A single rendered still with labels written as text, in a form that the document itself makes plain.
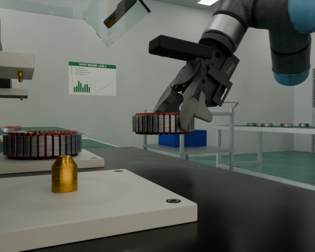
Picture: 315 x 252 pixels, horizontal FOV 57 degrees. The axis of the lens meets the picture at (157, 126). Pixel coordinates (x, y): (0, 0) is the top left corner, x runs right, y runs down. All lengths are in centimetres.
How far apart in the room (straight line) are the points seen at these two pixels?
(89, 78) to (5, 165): 535
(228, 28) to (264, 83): 734
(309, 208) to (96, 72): 560
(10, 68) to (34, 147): 22
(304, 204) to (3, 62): 24
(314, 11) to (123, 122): 542
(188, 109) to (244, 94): 698
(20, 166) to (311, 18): 50
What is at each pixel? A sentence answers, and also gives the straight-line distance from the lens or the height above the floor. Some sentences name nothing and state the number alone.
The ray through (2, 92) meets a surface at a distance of 45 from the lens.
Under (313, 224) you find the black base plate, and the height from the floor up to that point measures 77.
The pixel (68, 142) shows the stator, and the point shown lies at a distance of 44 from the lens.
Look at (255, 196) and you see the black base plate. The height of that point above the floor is 77.
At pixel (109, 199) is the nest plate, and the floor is 78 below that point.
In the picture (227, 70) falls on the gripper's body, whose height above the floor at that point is 93.
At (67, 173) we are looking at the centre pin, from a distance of 23.
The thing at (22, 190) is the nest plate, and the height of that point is 78.
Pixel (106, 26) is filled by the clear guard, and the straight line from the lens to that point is 64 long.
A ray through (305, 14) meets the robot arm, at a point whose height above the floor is 101.
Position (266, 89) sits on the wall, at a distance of 796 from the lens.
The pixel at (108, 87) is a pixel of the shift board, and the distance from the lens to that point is 579.
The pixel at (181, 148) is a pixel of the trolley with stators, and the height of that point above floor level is 57.
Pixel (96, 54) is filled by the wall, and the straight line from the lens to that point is 584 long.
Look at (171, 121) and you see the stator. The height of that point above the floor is 83.
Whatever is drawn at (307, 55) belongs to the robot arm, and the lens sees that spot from 68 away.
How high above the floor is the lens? 84
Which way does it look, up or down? 1 degrees down
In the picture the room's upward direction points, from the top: straight up
